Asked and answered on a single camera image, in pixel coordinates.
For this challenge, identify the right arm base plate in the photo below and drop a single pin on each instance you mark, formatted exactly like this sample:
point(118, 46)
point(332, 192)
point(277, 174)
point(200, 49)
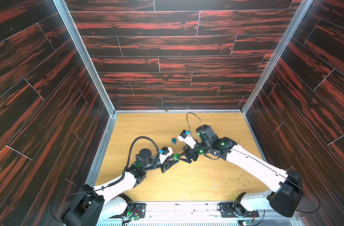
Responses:
point(229, 210)

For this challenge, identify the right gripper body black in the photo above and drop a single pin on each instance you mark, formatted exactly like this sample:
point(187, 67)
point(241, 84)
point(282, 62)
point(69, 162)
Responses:
point(192, 154)

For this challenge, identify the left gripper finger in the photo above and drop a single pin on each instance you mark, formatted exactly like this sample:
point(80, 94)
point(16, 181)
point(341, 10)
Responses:
point(167, 165)
point(170, 159)

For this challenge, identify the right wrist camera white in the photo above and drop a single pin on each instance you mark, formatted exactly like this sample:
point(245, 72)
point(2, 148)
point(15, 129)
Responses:
point(186, 137)

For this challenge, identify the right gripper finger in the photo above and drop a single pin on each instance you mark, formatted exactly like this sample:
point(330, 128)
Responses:
point(185, 153)
point(184, 159)

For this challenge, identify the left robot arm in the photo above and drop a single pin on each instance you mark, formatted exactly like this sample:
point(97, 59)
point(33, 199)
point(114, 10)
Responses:
point(91, 205)

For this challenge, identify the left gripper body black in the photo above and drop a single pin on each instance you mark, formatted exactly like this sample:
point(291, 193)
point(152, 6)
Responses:
point(152, 163)

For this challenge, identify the front aluminium rail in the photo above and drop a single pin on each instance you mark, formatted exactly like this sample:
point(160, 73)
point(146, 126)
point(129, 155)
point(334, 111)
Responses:
point(199, 214)

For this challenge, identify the blue paint jar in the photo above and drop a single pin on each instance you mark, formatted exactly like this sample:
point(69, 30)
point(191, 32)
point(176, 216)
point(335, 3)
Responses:
point(174, 140)

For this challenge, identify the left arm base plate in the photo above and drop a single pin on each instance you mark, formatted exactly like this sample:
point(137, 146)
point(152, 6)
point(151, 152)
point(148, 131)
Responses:
point(134, 210)

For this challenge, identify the green paint jar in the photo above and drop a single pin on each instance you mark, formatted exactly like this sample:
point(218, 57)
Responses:
point(176, 157)

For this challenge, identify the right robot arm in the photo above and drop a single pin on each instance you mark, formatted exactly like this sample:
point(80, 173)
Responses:
point(285, 189)

